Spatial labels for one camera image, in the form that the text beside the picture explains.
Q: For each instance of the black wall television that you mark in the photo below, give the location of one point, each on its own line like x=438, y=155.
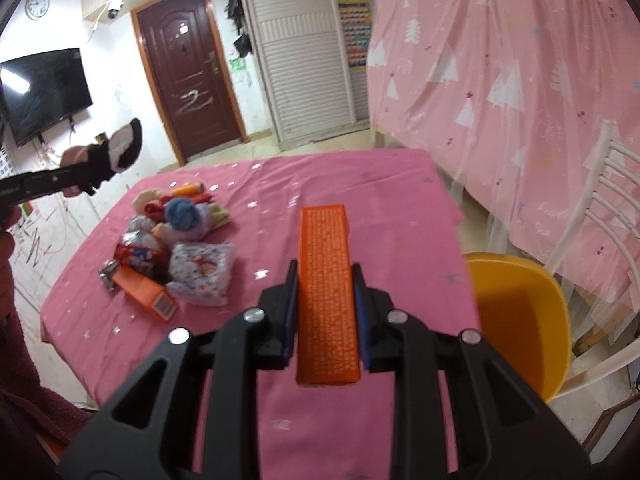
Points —
x=42, y=89

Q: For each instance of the long orange box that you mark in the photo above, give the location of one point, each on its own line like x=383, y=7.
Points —
x=327, y=333

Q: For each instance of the metal nail clipper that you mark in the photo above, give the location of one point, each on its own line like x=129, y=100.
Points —
x=107, y=273

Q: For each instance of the round wall clock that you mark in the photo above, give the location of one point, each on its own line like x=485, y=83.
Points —
x=37, y=9

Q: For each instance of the colourful wall poster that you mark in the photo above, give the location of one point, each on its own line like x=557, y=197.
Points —
x=357, y=25

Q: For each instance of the red snack wrapper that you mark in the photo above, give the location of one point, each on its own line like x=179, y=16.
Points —
x=142, y=252

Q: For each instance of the white louvered wardrobe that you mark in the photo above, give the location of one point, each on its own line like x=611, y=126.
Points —
x=302, y=57

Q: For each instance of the pink star tablecloth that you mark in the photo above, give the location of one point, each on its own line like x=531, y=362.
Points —
x=402, y=231

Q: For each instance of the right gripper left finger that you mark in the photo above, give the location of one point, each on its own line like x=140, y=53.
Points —
x=279, y=304

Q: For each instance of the small orange barcode box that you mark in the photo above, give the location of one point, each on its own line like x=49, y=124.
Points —
x=149, y=295

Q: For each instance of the yellow plastic trash bin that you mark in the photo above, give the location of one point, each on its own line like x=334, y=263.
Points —
x=524, y=316

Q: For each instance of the orange capsule bottle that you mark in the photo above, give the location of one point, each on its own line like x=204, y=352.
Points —
x=188, y=190

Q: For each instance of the white security camera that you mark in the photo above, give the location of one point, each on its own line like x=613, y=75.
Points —
x=112, y=8

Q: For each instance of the white printed plastic wrapper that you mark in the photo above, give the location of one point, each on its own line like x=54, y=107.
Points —
x=200, y=273

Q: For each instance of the dark red door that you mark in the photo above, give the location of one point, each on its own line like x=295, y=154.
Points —
x=183, y=59

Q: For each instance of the blue yarn ball toy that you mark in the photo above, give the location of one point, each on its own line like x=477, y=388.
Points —
x=182, y=214

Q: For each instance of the black bags on wall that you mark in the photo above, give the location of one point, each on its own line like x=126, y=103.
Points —
x=235, y=13

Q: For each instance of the pink tree-print bed cover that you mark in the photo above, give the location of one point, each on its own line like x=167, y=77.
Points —
x=508, y=97

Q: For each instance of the person's red sleeve forearm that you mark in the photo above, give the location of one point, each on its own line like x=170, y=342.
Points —
x=37, y=424

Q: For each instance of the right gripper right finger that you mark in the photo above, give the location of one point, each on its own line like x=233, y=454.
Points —
x=375, y=337

